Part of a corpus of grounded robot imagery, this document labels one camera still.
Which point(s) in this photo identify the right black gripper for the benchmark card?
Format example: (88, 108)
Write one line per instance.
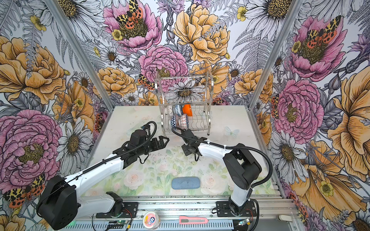
(186, 152)

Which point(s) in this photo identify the blue grey sponge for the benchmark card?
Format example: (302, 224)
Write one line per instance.
(185, 183)

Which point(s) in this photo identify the pink utility knife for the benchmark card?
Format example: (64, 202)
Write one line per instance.
(184, 220)

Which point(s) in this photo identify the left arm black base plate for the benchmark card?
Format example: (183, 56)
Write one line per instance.
(127, 209)

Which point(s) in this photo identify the dark blue patterned bowl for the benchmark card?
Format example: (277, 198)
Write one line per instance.
(184, 122)

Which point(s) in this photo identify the white black lattice bowl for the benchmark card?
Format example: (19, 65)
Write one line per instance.
(169, 110)

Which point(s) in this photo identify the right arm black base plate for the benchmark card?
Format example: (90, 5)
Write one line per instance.
(223, 209)

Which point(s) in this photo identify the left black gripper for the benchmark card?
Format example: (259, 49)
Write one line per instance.
(162, 145)

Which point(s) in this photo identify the blue floral ceramic bowl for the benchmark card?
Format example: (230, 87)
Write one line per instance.
(178, 110)

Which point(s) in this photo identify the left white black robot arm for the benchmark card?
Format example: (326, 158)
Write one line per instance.
(61, 201)

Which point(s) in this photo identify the round pink sticker tin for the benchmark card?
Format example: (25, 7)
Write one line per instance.
(151, 220)

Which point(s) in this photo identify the steel wire dish rack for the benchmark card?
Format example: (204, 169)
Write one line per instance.
(196, 90)

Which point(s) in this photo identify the red patterned ceramic bowl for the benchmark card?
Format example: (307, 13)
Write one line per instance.
(174, 121)

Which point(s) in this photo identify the orange plastic bowl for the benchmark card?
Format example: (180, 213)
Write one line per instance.
(187, 110)

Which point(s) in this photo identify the small green circuit board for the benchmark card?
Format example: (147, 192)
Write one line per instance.
(119, 223)

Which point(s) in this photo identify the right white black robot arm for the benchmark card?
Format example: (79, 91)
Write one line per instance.
(241, 165)

